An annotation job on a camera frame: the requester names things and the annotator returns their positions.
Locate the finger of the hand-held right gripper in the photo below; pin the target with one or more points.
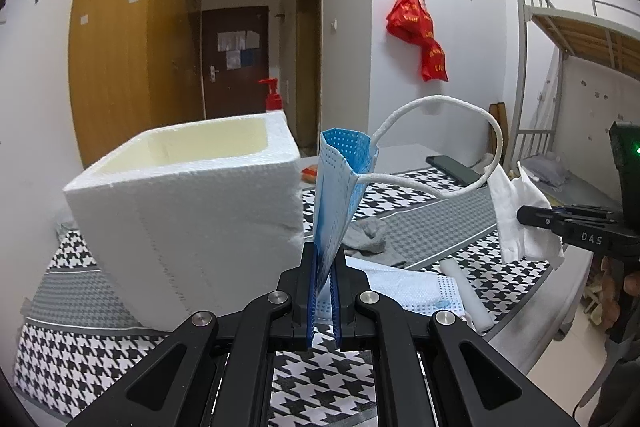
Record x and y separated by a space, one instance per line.
590 209
540 218

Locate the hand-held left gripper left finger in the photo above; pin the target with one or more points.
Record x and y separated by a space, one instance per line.
310 307

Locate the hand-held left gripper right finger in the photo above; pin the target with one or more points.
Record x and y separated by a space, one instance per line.
336 312

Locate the white tissue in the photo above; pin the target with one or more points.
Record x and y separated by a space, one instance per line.
520 217

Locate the grey sock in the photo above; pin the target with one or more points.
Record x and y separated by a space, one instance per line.
372 239

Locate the white foam box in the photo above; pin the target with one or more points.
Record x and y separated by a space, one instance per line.
190 227

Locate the person's right forearm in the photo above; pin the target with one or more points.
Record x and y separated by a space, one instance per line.
622 382

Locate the person's right hand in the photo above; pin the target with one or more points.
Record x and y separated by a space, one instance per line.
633 289

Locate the grey bedding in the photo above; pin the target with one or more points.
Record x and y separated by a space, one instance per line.
547 169

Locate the light blue face mask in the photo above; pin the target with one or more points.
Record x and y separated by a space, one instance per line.
410 289

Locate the wooden boards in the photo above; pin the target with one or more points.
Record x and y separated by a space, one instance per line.
497 132

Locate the black smartphone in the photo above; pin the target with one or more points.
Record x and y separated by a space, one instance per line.
455 169

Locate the white foam tube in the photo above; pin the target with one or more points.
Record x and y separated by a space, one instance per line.
470 302

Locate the red snack packet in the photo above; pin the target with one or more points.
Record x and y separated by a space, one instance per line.
310 173

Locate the metal bunk bed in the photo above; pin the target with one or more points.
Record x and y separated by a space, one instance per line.
575 27

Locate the red plastic bag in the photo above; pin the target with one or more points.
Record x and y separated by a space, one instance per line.
434 62
410 19

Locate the white pump bottle red pump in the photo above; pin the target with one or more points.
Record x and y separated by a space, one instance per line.
272 94

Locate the brown entrance door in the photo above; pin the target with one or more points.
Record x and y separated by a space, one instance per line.
235 87

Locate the wooden side door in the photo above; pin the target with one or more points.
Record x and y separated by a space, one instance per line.
309 57

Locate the houndstooth tablecloth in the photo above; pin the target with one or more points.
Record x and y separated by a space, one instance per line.
60 357

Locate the blue paper notice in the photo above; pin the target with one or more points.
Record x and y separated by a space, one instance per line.
246 59

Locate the white paper notices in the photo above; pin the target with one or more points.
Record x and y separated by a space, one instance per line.
237 40

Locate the wooden wardrobe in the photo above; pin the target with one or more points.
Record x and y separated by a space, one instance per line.
130 57

